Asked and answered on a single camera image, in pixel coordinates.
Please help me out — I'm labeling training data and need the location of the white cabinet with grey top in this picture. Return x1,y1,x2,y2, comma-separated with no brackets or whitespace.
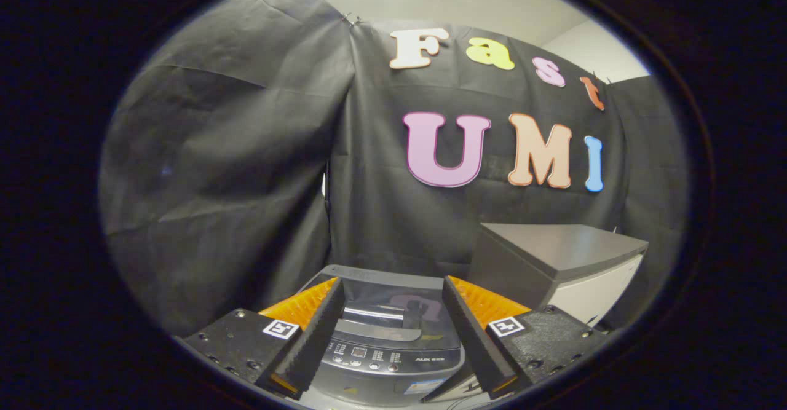
421,223,650,404

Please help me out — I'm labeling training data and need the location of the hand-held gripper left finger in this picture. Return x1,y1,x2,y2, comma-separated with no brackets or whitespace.
174,277,346,400

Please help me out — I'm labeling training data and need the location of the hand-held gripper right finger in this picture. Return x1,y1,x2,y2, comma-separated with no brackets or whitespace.
441,275,615,400

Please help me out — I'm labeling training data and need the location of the black backdrop cloth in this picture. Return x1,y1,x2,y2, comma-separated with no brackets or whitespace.
98,0,688,337

